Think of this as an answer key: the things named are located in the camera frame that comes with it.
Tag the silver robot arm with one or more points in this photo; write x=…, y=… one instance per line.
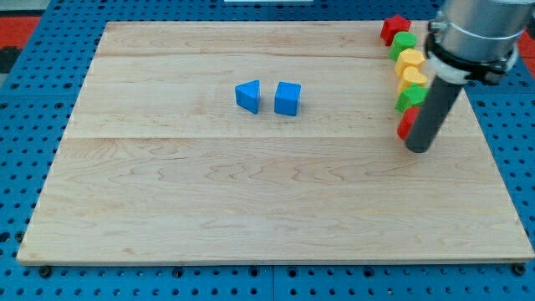
x=476, y=40

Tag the blue triangle block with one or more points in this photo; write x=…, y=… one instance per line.
x=248, y=96

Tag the blue cube block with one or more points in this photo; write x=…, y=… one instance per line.
x=286, y=100

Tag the light wooden board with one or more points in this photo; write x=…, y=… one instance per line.
x=159, y=166

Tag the red cylinder block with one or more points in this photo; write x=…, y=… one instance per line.
x=407, y=120

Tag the green star block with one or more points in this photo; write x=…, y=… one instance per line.
x=414, y=96

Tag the yellow heart block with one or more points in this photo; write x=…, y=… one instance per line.
x=409, y=76

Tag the yellow pentagon block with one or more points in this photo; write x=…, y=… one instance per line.
x=409, y=58

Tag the green cylinder block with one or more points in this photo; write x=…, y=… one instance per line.
x=401, y=41

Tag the red star block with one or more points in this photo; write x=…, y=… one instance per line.
x=393, y=25

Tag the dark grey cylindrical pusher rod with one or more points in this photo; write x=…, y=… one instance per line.
x=438, y=102

